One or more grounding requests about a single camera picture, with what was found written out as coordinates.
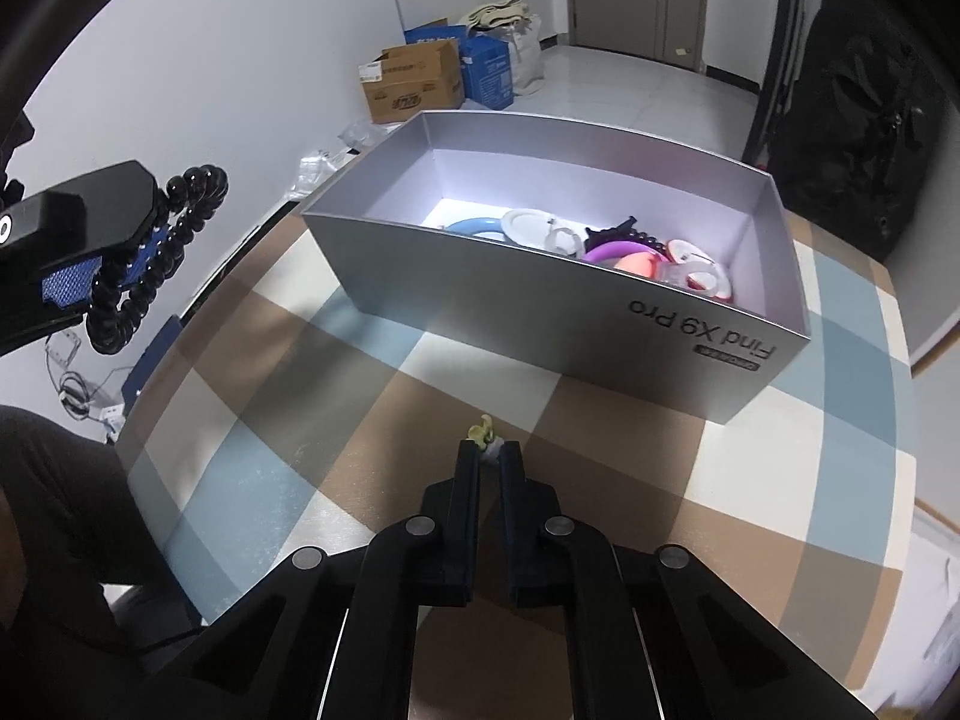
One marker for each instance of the checkered table cloth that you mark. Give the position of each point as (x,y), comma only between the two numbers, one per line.
(282,417)

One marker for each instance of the grey cardboard box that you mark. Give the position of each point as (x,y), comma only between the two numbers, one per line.
(380,224)

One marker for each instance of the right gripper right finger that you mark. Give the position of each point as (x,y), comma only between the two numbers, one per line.
(652,635)

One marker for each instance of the white plastic bag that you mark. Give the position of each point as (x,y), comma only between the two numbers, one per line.
(319,166)

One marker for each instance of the purple ring doll toy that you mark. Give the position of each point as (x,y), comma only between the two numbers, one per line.
(626,249)

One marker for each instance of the blue cardboard box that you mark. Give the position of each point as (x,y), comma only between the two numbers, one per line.
(485,64)

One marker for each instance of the black backpack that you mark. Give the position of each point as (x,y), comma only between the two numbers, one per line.
(853,150)

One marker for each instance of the blue ring toy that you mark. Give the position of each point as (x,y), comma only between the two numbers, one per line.
(485,228)

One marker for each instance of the brown cardboard box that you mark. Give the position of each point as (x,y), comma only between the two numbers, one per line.
(405,80)

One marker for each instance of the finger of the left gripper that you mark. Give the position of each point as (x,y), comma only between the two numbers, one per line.
(73,285)

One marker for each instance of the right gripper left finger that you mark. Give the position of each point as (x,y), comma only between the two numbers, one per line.
(333,635)

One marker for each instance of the small yellow green charm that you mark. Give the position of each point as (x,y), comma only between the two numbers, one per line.
(484,435)

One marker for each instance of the clear ring red base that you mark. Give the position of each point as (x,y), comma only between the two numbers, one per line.
(687,266)

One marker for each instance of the white red round case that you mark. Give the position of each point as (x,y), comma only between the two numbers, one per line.
(539,230)

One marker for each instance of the white bag with clothes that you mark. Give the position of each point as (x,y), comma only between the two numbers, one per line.
(514,23)

